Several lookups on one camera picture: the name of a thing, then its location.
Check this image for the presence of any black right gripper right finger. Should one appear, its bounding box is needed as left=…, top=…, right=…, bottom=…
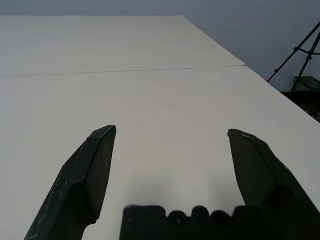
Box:
left=226, top=128, right=320, bottom=240

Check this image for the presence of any dark box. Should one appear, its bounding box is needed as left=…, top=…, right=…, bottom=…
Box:
left=280, top=76, right=320, bottom=123

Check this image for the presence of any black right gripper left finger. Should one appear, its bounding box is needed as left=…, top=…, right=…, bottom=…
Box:
left=23, top=124, right=117, bottom=240

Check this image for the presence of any black tripod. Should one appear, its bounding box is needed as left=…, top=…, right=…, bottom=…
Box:
left=266, top=21, right=320, bottom=92

